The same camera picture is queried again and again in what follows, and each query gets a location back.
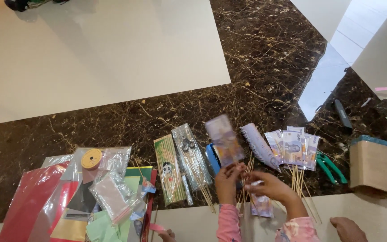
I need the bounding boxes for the person's right hand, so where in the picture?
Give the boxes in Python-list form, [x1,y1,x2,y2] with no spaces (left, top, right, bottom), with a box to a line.
[243,171,302,212]

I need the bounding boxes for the person's left hand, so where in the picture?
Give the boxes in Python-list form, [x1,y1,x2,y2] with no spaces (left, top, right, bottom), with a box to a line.
[215,162,248,206]

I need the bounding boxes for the bundle of thin bamboo skewers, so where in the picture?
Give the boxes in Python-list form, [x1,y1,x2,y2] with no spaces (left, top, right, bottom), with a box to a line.
[236,155,255,213]

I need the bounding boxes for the blue stapler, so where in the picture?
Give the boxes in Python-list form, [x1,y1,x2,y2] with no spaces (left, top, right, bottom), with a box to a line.
[205,143,222,176]

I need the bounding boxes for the stack of sleeved purple banknotes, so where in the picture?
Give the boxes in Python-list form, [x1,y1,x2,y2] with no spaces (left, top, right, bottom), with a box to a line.
[240,123,281,172]

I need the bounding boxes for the clear plastic skewer pack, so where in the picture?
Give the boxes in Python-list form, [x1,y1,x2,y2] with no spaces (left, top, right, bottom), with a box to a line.
[171,123,216,214]

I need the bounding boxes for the bunch of skewers under banknotes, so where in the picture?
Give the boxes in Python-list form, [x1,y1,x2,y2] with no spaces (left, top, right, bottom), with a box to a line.
[287,165,323,225]

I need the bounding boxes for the narrow clear plastic tube pack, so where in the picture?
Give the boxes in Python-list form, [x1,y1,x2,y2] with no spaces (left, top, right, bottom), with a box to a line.
[181,184,194,206]

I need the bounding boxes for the green panda skewer pack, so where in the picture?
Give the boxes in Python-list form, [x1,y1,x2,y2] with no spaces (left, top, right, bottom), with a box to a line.
[153,134,187,207]

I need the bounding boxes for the blue folded paper piece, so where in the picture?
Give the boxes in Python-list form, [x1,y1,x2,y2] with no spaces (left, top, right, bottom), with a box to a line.
[141,179,157,194]

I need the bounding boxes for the dark green paper sheet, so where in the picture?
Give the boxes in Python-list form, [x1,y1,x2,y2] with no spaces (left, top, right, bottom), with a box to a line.
[125,166,153,186]

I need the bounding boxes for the red paper strip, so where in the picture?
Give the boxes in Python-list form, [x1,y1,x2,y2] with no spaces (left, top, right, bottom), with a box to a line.
[141,169,158,242]

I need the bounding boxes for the black utility knife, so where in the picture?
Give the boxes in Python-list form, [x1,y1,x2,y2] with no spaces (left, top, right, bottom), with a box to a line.
[334,99,353,130]

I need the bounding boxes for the brown paper bag teal rim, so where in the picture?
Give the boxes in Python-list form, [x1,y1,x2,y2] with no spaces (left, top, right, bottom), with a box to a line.
[349,135,387,199]

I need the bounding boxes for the large clear plastic bag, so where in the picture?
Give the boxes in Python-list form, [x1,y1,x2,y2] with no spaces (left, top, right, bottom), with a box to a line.
[41,146,132,184]

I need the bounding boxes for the small clear zip bags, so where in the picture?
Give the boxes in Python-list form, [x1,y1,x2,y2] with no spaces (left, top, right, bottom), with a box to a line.
[88,170,141,225]

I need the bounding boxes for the light green paper scraps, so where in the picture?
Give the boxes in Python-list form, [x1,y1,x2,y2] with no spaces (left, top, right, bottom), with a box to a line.
[86,210,132,242]

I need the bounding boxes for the yellow ribbon spool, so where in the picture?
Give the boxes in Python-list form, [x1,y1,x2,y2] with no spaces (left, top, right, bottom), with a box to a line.
[81,149,103,171]

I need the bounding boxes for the black paper sheet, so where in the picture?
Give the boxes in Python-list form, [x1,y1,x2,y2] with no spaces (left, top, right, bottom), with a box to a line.
[66,181,97,214]

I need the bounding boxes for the gold paper sheet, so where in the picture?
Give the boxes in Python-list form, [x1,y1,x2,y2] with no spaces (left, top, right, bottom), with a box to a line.
[50,218,88,242]

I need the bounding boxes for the red paper sheet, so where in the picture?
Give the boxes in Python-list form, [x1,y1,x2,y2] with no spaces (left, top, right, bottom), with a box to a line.
[0,163,80,242]

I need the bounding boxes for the dark bag with green trim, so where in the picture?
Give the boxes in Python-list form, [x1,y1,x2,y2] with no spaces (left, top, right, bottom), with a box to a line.
[4,0,70,13]

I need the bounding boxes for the black-handled scissors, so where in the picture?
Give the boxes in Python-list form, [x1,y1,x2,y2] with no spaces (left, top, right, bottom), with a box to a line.
[181,138,196,151]

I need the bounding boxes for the green-handled pliers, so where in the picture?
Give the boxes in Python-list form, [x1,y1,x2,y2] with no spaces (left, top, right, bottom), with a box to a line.
[316,151,348,185]

